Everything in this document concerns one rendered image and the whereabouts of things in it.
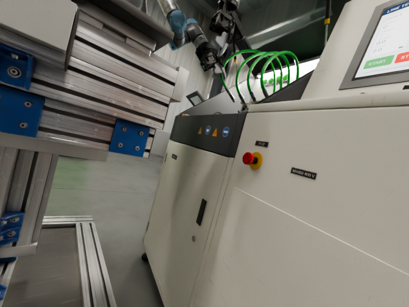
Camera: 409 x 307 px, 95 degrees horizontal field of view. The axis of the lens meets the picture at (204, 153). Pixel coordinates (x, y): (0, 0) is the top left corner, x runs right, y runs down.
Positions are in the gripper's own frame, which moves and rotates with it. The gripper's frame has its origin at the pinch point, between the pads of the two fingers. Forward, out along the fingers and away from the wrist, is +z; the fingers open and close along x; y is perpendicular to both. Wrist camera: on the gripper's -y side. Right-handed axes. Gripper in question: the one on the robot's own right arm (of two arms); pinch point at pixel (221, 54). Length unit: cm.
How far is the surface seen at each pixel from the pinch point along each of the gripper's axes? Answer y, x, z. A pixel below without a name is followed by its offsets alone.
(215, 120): -2.9, 5.1, 28.8
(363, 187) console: -3, 59, 40
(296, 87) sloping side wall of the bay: -24.0, 23.2, 8.7
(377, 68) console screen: -29, 45, 4
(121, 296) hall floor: 12, -13, 121
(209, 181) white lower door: -3, 13, 53
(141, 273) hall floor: 0, -26, 121
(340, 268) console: -3, 60, 55
